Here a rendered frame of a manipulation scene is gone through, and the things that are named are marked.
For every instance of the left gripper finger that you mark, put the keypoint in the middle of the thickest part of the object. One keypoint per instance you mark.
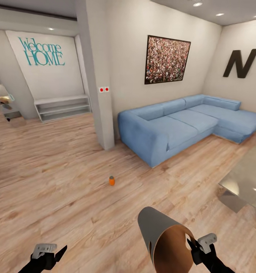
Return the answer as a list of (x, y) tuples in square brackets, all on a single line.
[(59, 254)]

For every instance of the picture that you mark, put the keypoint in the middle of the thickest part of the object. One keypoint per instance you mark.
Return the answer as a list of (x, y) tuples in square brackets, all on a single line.
[(166, 59)]

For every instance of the trash can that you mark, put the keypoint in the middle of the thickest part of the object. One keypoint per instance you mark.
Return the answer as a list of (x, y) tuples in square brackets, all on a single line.
[(166, 241)]

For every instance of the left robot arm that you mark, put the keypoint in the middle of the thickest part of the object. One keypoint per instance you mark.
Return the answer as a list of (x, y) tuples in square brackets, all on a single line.
[(42, 258)]

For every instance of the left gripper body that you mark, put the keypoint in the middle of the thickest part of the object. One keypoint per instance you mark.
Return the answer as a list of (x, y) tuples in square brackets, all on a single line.
[(45, 262)]

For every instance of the coffee table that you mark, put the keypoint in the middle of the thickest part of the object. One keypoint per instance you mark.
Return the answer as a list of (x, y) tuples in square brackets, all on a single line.
[(240, 183)]

